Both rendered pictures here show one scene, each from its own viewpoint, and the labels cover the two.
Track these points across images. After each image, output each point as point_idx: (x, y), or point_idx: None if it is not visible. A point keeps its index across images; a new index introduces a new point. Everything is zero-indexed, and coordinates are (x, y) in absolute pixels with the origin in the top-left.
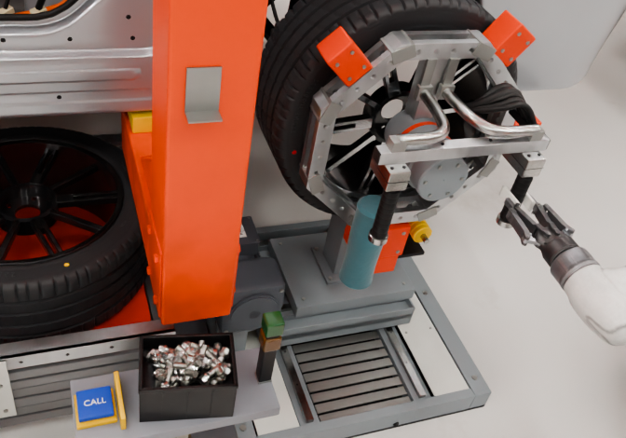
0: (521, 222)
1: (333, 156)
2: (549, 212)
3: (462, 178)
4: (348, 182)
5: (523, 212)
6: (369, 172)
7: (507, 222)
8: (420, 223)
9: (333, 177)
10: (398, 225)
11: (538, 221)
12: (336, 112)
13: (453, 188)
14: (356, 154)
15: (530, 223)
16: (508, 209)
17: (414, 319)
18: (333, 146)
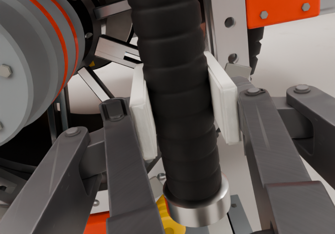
0: (32, 204)
1: (61, 124)
2: (314, 120)
3: (1, 67)
4: (46, 153)
5: (124, 141)
6: (55, 133)
7: (184, 202)
8: (161, 208)
9: (12, 147)
10: (100, 217)
11: (253, 187)
12: None
13: (3, 108)
14: (101, 120)
15: (110, 207)
16: (162, 148)
17: None
18: (76, 116)
